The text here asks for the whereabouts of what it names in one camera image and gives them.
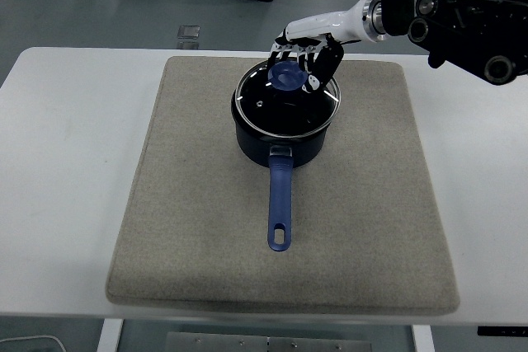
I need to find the white cable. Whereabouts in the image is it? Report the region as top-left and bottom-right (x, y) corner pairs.
(0, 334), (67, 352)

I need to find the square metal floor plate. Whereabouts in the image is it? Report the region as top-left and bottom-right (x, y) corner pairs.
(177, 25), (201, 41)

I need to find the beige fabric mat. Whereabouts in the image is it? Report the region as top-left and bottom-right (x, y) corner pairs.
(104, 55), (461, 315)

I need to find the white table leg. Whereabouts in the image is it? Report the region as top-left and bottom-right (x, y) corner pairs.
(411, 324), (434, 352)
(97, 318), (125, 352)

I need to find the black control panel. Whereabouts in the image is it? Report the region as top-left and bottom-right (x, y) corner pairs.
(477, 326), (528, 337)

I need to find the dark blue saucepan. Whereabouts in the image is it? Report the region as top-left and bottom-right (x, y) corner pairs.
(230, 92), (331, 253)

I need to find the glass lid with blue knob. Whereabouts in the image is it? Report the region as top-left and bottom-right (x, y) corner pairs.
(234, 59), (342, 139)

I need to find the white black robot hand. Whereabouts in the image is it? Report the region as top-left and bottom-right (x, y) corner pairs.
(266, 0), (373, 94)

